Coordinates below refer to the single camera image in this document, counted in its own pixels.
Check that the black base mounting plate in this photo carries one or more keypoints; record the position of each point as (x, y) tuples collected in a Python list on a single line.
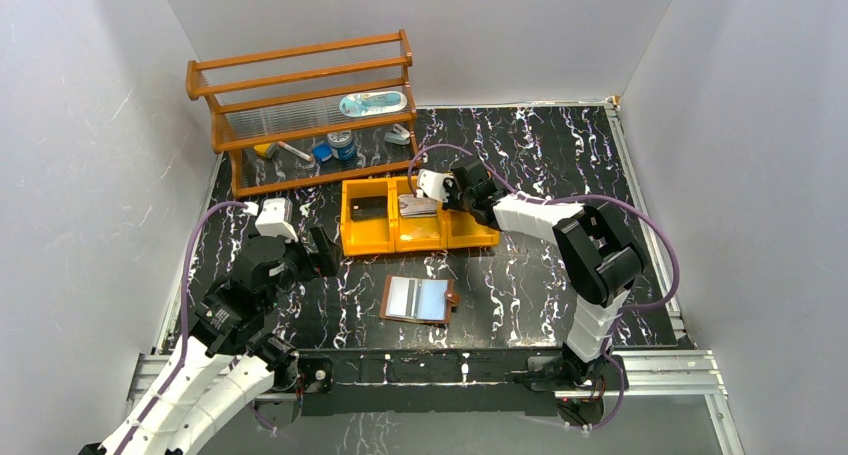
[(533, 381)]

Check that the small blue box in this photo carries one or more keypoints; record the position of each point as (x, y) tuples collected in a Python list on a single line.
[(322, 152)]

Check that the yellow sponge block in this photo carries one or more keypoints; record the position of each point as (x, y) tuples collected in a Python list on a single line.
[(267, 150)]

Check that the oval blue packaged item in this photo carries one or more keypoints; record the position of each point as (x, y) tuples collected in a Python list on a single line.
[(367, 104)]

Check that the white marker pen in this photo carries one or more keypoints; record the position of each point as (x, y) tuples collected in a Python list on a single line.
[(295, 151)]

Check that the blue lidded jar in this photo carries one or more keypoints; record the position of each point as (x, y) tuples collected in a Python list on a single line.
[(342, 145)]

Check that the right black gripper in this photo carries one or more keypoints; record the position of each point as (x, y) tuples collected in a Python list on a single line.
[(452, 191)]

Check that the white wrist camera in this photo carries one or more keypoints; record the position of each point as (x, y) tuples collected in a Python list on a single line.
[(435, 185), (273, 218)]

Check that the black card in bin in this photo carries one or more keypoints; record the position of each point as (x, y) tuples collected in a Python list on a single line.
[(368, 208)]

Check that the brown leather card holder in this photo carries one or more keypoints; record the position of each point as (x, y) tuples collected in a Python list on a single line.
[(419, 300)]

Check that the wooden shelf rack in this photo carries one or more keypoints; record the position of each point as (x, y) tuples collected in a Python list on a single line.
[(292, 95)]

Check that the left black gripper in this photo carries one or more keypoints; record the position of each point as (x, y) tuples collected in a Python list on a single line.
[(315, 253)]

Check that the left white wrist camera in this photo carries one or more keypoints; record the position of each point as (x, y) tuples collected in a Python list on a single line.
[(273, 218)]

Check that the silver card in bin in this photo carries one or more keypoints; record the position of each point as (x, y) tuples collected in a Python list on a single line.
[(410, 206)]

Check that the yellow three-compartment bin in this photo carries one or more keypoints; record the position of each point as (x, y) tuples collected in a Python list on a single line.
[(393, 234)]

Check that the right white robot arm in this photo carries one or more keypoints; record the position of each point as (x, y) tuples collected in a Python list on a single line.
[(601, 257)]

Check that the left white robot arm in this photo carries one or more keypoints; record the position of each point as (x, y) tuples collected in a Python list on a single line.
[(226, 358)]

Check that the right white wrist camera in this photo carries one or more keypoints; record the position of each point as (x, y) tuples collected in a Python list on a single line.
[(435, 185)]

